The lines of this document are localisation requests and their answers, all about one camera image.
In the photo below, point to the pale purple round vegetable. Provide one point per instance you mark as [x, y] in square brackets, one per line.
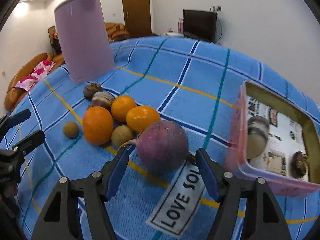
[256, 142]

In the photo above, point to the wall power outlet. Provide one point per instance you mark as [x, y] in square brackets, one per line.
[216, 8]

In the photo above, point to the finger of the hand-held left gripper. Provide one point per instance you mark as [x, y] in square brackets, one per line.
[17, 118]
[31, 140]

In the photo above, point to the dark floral decoration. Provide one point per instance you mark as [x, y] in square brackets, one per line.
[53, 40]

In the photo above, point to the dark brown round fruit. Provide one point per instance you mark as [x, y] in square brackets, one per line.
[91, 91]

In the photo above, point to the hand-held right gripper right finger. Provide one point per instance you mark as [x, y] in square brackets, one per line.
[208, 177]

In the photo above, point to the white television stand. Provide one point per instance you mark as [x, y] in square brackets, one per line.
[171, 33]

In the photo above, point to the large purple turnip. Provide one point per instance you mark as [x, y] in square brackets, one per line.
[162, 147]

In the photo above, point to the lavender plastic cup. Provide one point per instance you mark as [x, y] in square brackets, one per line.
[82, 37]

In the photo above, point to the green-brown round fruit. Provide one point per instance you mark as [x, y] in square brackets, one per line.
[121, 136]

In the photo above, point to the large oval orange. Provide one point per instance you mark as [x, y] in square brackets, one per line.
[98, 126]

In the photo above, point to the pink box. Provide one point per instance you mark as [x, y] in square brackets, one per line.
[180, 26]

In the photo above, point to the small brown round fruit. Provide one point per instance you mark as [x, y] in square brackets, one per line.
[71, 129]

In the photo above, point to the brown wooden door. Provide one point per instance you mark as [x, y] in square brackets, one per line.
[137, 10]

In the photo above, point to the dark brown striped fruit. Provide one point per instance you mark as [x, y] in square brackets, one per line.
[298, 165]

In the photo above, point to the purple and white onion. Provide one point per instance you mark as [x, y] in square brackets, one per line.
[102, 99]

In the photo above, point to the orange leather sofa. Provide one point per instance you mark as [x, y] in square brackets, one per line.
[25, 70]

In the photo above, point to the pink floral cushion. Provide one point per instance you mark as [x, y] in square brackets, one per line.
[37, 72]

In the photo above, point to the pink plastic bin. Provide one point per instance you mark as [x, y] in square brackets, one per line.
[235, 135]

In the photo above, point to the round orange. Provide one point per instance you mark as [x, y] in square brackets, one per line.
[123, 108]
[141, 118]

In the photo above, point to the black television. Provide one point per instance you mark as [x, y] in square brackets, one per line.
[200, 25]

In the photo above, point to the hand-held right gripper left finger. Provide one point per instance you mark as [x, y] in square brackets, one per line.
[117, 172]

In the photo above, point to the orange leather armchair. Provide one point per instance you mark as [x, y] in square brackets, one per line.
[117, 32]

